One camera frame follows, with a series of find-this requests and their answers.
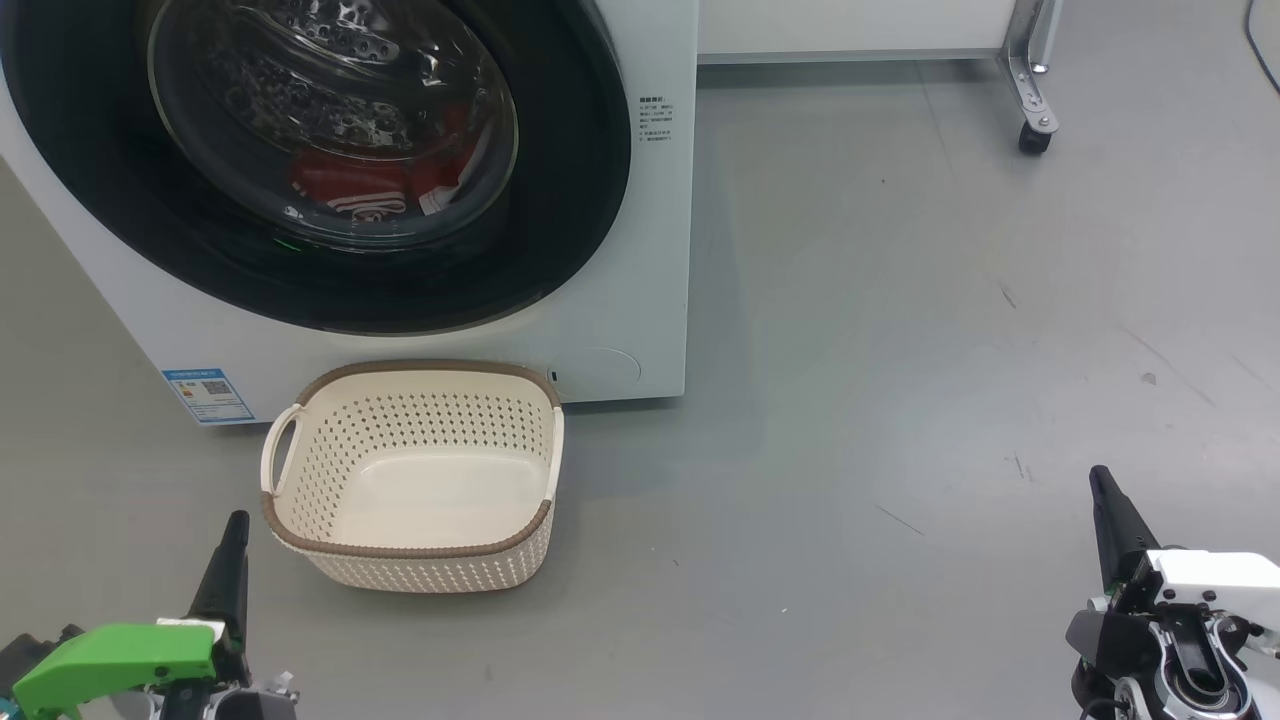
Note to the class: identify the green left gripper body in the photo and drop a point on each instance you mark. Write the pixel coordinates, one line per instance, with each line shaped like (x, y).
(110, 665)

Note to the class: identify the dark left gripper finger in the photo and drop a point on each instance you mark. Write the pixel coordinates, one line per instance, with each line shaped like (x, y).
(228, 590)

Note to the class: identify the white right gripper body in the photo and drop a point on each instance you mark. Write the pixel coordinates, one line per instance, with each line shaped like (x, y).
(1210, 580)

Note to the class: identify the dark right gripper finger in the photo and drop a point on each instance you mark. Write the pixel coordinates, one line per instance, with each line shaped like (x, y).
(1115, 530)

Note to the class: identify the red jersey striped cuffs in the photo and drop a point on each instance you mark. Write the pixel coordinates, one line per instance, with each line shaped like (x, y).
(345, 185)

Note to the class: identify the black glass washer door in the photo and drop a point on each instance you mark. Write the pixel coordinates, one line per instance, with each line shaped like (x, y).
(565, 200)

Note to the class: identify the cream perforated laundry basket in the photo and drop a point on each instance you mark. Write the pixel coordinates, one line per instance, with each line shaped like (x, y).
(440, 500)

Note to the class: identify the white front-load washing machine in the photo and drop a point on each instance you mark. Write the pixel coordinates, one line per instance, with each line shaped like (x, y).
(640, 300)

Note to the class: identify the blue energy label sticker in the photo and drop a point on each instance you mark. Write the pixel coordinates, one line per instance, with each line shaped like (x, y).
(208, 395)

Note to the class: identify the black caster wheel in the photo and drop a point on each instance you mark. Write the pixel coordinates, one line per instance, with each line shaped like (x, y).
(1035, 140)

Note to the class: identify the white partition panel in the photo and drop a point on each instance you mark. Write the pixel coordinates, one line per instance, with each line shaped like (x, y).
(850, 25)

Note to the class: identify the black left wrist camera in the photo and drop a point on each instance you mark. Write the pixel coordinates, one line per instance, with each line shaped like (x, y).
(30, 655)

